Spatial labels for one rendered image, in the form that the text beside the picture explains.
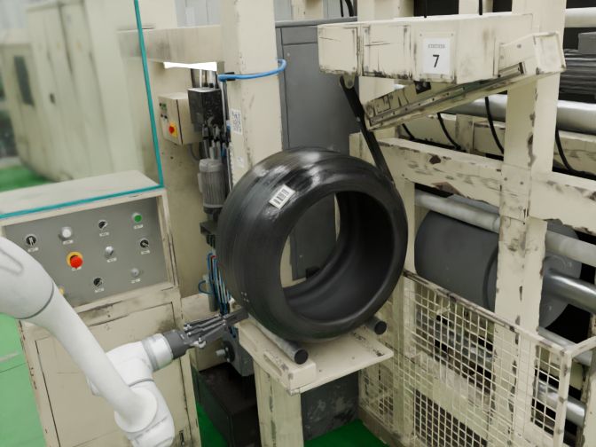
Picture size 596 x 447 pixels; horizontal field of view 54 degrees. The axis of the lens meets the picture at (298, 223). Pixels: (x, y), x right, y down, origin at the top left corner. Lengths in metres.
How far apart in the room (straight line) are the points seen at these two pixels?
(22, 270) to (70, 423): 1.30
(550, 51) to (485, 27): 0.16
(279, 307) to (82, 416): 1.02
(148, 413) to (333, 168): 0.76
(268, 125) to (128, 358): 0.81
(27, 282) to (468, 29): 1.06
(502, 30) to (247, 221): 0.78
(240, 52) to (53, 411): 1.39
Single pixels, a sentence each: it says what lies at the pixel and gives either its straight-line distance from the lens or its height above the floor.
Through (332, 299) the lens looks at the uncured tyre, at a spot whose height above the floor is 0.93.
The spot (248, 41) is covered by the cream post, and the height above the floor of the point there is 1.75.
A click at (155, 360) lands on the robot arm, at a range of 1.58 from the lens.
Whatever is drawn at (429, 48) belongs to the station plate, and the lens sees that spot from 1.49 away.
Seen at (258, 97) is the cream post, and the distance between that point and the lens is 1.83.
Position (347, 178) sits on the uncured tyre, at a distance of 1.58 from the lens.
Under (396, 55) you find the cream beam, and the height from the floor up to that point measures 1.70.
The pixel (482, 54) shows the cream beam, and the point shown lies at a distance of 1.49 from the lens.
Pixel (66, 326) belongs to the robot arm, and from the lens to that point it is 1.29.
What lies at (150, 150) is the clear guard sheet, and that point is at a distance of 2.09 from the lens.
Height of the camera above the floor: 1.80
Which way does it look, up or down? 19 degrees down
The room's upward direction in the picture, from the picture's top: 4 degrees counter-clockwise
